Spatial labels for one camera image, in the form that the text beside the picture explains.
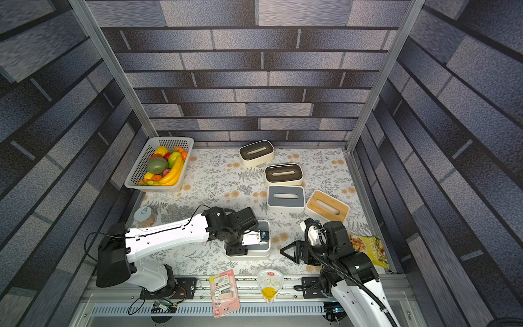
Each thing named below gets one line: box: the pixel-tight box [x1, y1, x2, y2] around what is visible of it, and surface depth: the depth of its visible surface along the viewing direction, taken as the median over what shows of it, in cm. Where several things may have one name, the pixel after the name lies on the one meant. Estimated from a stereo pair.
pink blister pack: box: [209, 269, 242, 319], surface depth 73 cm
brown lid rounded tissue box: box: [264, 163, 304, 187], surface depth 102 cm
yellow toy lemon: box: [153, 145, 169, 157], surface depth 112 cm
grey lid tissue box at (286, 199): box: [266, 185, 306, 214], surface depth 95 cm
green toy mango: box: [147, 157, 169, 176], surface depth 104 cm
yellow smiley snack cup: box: [256, 269, 285, 304], surface depth 69 cm
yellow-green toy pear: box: [168, 151, 182, 169], surface depth 106 cm
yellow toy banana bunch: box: [153, 156, 184, 186], surface depth 98 cm
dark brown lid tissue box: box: [239, 139, 275, 167], surface depth 114 cm
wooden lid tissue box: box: [304, 189, 351, 223], surface depth 92 cm
